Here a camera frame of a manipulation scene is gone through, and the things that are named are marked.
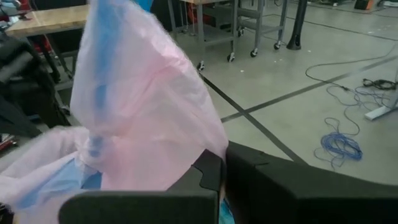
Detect black cable bundle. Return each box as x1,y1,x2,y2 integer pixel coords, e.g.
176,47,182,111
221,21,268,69
361,78,398,91

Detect black floor cable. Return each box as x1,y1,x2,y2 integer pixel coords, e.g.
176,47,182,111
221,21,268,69
303,43,398,91

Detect grey metal rolling cart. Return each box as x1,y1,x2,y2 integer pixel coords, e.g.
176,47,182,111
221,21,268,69
238,0,289,58
167,0,241,71

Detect pink trash bag blue drawstring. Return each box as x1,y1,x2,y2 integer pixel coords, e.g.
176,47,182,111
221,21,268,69
0,0,229,224

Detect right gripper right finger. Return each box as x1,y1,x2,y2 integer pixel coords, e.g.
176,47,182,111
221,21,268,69
224,141,398,224

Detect black pole base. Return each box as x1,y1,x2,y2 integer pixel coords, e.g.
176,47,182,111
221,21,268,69
286,0,309,51

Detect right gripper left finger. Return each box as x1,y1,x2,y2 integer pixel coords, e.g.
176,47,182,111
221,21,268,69
58,149,226,224

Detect blue cable coil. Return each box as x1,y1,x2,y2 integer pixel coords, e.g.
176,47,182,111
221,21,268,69
313,84,391,171

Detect white stand foot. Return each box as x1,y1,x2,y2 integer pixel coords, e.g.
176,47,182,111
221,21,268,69
364,93,398,122

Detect wooden table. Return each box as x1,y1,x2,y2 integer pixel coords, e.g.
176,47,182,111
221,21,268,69
5,4,91,39

